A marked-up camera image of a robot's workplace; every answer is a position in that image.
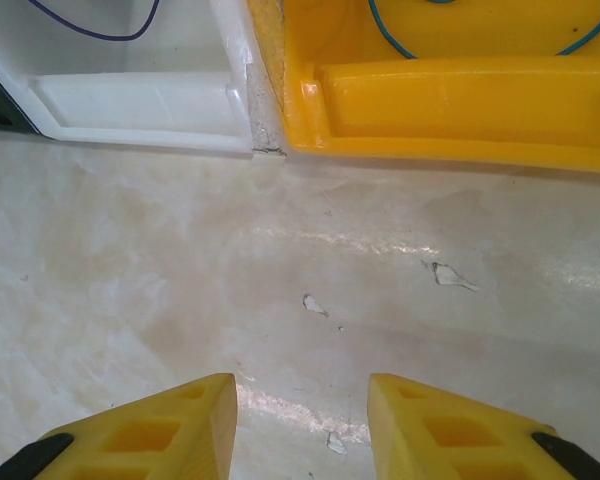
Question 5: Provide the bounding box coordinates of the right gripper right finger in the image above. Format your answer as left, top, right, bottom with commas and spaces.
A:
368, 372, 600, 480

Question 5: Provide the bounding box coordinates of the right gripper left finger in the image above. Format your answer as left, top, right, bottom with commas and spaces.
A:
0, 372, 239, 480

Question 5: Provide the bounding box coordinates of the purple cable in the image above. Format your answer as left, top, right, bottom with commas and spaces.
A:
27, 0, 162, 43

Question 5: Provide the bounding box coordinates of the teal blue cable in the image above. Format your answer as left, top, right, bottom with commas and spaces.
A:
367, 0, 600, 61

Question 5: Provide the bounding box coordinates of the white plastic bin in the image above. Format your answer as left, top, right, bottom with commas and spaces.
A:
0, 0, 288, 159

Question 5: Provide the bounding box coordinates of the yellow plastic bin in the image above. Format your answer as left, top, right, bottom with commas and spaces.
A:
246, 0, 600, 176

